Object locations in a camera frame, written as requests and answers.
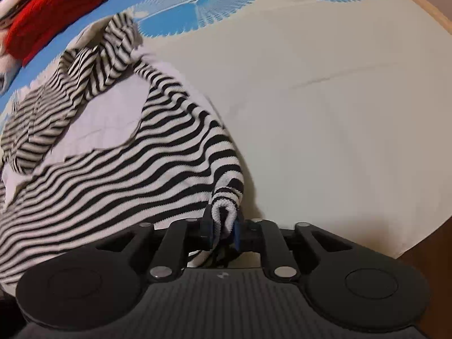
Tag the red folded blanket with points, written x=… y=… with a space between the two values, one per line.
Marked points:
x=39 y=22

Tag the blue white patterned bedsheet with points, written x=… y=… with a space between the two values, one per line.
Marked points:
x=339 y=110

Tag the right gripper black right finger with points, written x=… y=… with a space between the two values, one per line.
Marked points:
x=348 y=284

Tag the black white striped garment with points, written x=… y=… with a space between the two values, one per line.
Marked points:
x=177 y=163

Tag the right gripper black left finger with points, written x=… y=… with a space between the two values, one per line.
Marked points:
x=98 y=283

